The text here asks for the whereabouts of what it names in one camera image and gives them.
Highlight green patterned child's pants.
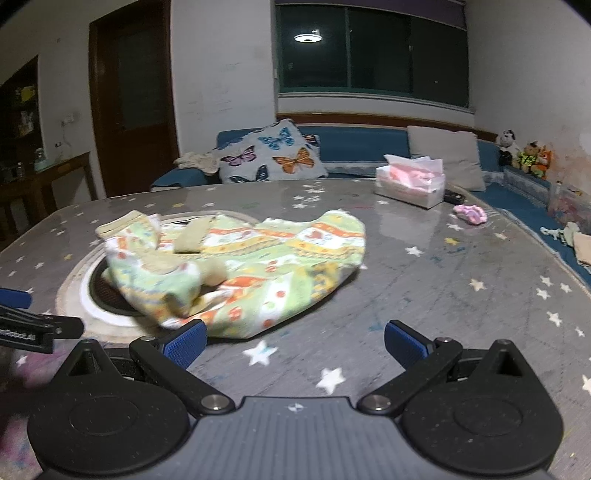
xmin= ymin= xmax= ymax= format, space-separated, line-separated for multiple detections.
xmin=95 ymin=209 xmax=368 ymax=341

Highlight clear plastic container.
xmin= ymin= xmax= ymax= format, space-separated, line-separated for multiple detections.
xmin=547 ymin=182 xmax=591 ymax=228

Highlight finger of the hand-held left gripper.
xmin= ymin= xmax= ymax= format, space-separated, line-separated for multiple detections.
xmin=0 ymin=307 xmax=85 ymax=355
xmin=0 ymin=288 xmax=33 ymax=309

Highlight pink scrunchie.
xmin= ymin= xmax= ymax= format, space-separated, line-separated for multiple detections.
xmin=453 ymin=204 xmax=489 ymax=226

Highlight brown plush bear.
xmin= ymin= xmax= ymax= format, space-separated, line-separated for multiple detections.
xmin=517 ymin=141 xmax=544 ymax=174

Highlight cream cloth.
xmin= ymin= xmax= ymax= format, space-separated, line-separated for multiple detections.
xmin=174 ymin=150 xmax=223 ymax=175

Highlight butterfly print pillow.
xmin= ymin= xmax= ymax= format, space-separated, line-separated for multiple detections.
xmin=217 ymin=119 xmax=329 ymax=184

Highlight dark wooden door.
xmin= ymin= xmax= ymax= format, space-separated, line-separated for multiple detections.
xmin=89 ymin=1 xmax=180 ymax=199

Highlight dark wooden shelf cabinet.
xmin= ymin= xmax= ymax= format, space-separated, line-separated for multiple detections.
xmin=0 ymin=55 xmax=45 ymax=172

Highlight round table heater insert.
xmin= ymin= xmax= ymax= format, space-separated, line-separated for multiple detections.
xmin=55 ymin=211 xmax=260 ymax=344

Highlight beige pillow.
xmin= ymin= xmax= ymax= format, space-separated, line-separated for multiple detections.
xmin=407 ymin=126 xmax=486 ymax=192

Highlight black and white plush toy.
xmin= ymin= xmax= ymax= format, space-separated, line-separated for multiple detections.
xmin=496 ymin=130 xmax=523 ymax=168

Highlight green framed window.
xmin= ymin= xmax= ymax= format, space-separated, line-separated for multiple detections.
xmin=274 ymin=0 xmax=476 ymax=110

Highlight orange plush toy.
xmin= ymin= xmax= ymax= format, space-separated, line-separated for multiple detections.
xmin=531 ymin=146 xmax=555 ymax=180

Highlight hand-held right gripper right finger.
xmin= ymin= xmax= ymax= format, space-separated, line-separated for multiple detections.
xmin=359 ymin=320 xmax=536 ymax=416

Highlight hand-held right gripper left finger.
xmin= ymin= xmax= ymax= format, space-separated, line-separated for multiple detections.
xmin=55 ymin=319 xmax=235 ymax=418

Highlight blue sofa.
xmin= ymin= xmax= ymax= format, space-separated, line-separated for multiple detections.
xmin=151 ymin=126 xmax=591 ymax=287

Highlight beige cloth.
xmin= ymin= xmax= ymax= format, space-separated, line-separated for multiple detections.
xmin=573 ymin=231 xmax=591 ymax=269

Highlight wooden side table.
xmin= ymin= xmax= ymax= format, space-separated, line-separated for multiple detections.
xmin=0 ymin=152 xmax=98 ymax=241

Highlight white tissue box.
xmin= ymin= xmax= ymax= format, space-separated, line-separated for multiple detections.
xmin=374 ymin=154 xmax=447 ymax=210

